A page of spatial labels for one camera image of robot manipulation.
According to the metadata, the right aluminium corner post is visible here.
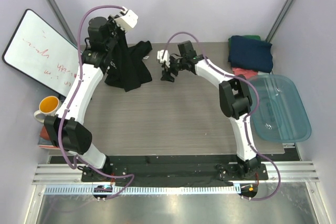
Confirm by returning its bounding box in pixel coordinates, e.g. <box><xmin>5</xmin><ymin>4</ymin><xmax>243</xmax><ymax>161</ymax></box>
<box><xmin>266</xmin><ymin>0</ymin><xmax>295</xmax><ymax>42</ymax></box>

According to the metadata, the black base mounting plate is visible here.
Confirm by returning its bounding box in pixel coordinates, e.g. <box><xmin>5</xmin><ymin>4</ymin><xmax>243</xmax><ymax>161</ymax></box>
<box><xmin>48</xmin><ymin>154</ymin><xmax>300</xmax><ymax>188</ymax></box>

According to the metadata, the black printed t-shirt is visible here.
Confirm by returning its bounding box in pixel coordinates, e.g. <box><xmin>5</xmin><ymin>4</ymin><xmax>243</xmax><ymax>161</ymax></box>
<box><xmin>104</xmin><ymin>31</ymin><xmax>152</xmax><ymax>92</ymax></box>

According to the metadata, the aluminium corner post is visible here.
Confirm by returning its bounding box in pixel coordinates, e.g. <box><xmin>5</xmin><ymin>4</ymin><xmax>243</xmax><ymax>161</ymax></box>
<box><xmin>46</xmin><ymin>0</ymin><xmax>76</xmax><ymax>44</ymax></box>
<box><xmin>266</xmin><ymin>0</ymin><xmax>295</xmax><ymax>42</ymax></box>

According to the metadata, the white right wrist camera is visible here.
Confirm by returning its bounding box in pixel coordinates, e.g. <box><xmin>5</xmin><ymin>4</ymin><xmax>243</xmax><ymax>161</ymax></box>
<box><xmin>156</xmin><ymin>50</ymin><xmax>170</xmax><ymax>68</ymax></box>

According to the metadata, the folded navy t-shirt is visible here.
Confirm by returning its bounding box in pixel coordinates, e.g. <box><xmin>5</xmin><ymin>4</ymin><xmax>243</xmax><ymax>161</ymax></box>
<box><xmin>228</xmin><ymin>35</ymin><xmax>274</xmax><ymax>73</ymax></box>

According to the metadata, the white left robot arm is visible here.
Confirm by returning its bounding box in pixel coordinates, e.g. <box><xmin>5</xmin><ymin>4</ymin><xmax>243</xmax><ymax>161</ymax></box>
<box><xmin>44</xmin><ymin>15</ymin><xmax>125</xmax><ymax>175</ymax></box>

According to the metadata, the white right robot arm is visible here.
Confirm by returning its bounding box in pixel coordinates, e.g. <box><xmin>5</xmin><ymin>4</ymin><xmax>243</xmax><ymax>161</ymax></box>
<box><xmin>156</xmin><ymin>41</ymin><xmax>261</xmax><ymax>178</ymax></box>

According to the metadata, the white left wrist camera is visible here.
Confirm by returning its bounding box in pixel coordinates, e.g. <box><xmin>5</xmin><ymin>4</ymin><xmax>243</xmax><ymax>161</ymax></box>
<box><xmin>114</xmin><ymin>9</ymin><xmax>139</xmax><ymax>33</ymax></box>

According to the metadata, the whiteboard with red writing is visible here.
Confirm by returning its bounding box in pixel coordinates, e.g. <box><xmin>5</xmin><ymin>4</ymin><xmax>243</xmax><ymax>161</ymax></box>
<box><xmin>2</xmin><ymin>9</ymin><xmax>79</xmax><ymax>96</ymax></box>

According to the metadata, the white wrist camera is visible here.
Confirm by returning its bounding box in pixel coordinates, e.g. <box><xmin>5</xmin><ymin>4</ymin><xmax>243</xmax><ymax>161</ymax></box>
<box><xmin>156</xmin><ymin>50</ymin><xmax>170</xmax><ymax>68</ymax></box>
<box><xmin>114</xmin><ymin>9</ymin><xmax>139</xmax><ymax>33</ymax></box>

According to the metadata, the folded green t-shirt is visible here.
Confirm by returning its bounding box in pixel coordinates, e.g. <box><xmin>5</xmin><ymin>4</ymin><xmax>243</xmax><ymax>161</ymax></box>
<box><xmin>228</xmin><ymin>35</ymin><xmax>262</xmax><ymax>49</ymax></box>

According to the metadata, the blue transparent plastic bin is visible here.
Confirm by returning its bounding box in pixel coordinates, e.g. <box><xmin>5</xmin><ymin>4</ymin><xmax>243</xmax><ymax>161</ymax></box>
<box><xmin>249</xmin><ymin>74</ymin><xmax>311</xmax><ymax>143</ymax></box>

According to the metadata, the left aluminium corner post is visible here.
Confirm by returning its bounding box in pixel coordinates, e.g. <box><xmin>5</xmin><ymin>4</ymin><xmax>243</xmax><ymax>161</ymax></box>
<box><xmin>46</xmin><ymin>0</ymin><xmax>76</xmax><ymax>44</ymax></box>

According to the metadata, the aluminium rail frame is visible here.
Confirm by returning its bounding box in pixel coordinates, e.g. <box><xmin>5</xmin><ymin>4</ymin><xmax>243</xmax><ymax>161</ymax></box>
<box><xmin>25</xmin><ymin>156</ymin><xmax>333</xmax><ymax>223</ymax></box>

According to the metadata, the white mug orange inside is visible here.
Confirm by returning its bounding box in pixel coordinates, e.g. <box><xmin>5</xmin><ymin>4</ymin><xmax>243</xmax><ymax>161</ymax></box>
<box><xmin>34</xmin><ymin>96</ymin><xmax>62</xmax><ymax>123</ymax></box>

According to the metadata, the stack of books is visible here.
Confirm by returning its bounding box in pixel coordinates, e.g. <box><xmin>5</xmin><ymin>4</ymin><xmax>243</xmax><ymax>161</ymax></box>
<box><xmin>38</xmin><ymin>137</ymin><xmax>59</xmax><ymax>150</ymax></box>

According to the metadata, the folded red t-shirt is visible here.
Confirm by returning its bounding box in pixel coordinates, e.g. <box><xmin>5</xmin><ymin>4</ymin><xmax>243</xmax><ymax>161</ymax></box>
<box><xmin>232</xmin><ymin>67</ymin><xmax>258</xmax><ymax>80</ymax></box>

